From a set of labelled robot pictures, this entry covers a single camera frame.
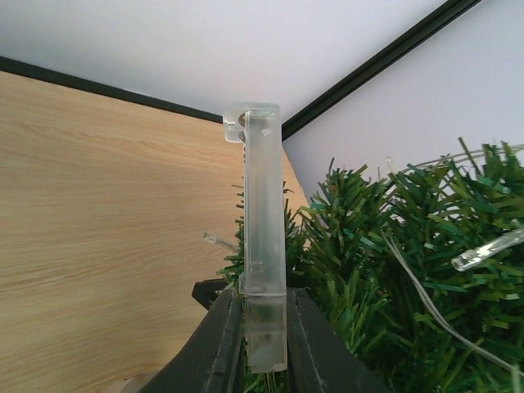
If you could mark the small green christmas tree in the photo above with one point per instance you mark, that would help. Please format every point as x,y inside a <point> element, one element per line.
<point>376,258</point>

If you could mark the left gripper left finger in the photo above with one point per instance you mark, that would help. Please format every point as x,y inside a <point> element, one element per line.
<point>211,360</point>

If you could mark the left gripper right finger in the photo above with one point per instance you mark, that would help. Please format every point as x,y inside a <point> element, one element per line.
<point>318,360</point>

